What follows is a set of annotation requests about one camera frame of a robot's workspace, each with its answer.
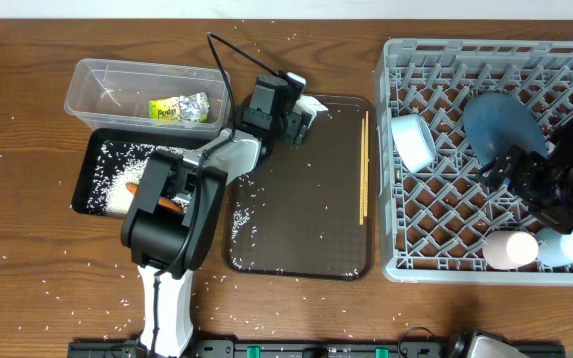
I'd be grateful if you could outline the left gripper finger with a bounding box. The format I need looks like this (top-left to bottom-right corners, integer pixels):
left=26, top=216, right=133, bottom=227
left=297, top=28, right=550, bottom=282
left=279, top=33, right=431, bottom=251
left=294, top=116, right=311, bottom=145
left=281, top=119, right=299, bottom=145

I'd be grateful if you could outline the white tissue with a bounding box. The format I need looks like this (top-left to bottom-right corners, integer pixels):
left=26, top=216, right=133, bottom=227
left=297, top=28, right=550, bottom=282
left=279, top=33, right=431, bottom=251
left=293, top=95, right=328, bottom=123

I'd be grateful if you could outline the blue plate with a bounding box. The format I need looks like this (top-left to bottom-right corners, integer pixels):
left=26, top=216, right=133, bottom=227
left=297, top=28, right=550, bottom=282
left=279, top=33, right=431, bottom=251
left=462, top=92, right=547, bottom=166

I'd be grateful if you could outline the blue cup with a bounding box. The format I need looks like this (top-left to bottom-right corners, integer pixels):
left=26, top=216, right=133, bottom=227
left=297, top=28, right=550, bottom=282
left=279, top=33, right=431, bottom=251
left=535, top=228, right=573, bottom=267

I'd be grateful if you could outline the wooden chopstick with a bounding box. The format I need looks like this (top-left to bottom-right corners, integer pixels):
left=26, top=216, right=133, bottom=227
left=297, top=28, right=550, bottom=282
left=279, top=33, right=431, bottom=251
left=362, top=111, right=369, bottom=220
left=359, top=118, right=365, bottom=226

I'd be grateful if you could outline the pink cup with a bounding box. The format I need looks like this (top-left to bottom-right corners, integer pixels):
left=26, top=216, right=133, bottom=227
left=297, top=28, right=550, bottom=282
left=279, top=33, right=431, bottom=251
left=482, top=231, right=539, bottom=270

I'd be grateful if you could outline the light blue rice bowl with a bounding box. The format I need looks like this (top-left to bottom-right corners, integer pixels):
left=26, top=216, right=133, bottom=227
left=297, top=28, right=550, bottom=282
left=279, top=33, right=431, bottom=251
left=390, top=114, right=436, bottom=173

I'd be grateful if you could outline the silver foil wrapper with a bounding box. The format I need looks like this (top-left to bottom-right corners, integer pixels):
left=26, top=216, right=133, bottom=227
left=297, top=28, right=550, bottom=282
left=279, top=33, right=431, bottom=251
left=178, top=92, right=209, bottom=123

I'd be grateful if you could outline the yellow green snack packet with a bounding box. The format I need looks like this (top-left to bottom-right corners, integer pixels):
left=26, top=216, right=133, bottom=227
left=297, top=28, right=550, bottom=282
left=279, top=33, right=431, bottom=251
left=148, top=97, right=181, bottom=121

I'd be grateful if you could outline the orange carrot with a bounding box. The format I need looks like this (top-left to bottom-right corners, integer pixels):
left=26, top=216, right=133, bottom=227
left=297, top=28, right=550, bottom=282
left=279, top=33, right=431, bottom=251
left=125, top=182, right=182, bottom=213

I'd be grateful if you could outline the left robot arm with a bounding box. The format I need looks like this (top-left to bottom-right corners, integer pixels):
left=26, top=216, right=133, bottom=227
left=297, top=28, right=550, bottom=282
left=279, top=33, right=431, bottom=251
left=121, top=72, right=314, bottom=357

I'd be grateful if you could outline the grey dishwasher rack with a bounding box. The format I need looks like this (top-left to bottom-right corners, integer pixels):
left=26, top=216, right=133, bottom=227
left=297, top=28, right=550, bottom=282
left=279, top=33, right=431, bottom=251
left=374, top=39, right=573, bottom=286

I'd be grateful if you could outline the brown serving tray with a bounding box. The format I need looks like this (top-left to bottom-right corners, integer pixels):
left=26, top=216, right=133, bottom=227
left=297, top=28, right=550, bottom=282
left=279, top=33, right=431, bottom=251
left=223, top=95, right=374, bottom=281

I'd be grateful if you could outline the clear plastic bin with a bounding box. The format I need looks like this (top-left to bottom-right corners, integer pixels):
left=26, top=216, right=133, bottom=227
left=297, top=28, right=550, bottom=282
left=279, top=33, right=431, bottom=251
left=64, top=58, right=231, bottom=140

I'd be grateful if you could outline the black plastic tray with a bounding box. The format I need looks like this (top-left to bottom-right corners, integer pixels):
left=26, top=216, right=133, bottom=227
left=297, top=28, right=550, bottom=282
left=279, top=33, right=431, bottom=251
left=71, top=129, right=207, bottom=216

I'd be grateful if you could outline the white rice pile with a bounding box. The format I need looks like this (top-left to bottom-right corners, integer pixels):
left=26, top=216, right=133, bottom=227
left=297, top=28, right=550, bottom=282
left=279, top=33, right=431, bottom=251
left=105, top=159, right=147, bottom=217

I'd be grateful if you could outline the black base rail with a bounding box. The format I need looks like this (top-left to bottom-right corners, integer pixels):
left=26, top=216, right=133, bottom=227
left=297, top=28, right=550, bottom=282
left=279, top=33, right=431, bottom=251
left=66, top=338, right=567, bottom=358

